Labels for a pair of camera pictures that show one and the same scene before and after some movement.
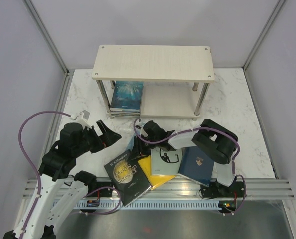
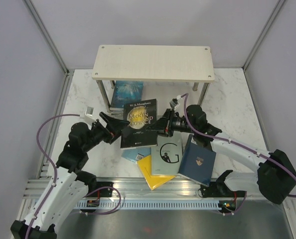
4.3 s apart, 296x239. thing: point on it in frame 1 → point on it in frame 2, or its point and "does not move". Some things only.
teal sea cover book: (127, 94) does not move
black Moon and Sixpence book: (128, 177) → (138, 113)
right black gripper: (138, 149) → (163, 127)
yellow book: (155, 181) does not move
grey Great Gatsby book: (164, 162) does not move
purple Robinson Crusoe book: (124, 113) does not move
